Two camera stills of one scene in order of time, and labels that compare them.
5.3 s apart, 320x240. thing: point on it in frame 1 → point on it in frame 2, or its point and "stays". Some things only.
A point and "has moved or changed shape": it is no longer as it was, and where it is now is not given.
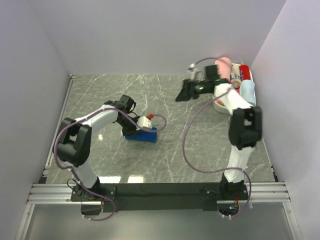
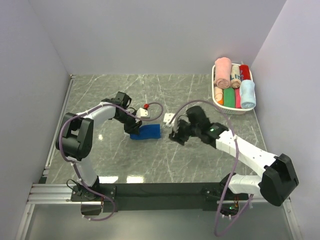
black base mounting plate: x=158 y=197 stays
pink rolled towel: x=224 y=66 stays
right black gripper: x=187 y=91 → x=176 y=135
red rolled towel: x=244 y=72 stays
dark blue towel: x=143 y=136 has moved or changed shape
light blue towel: x=247 y=91 stays
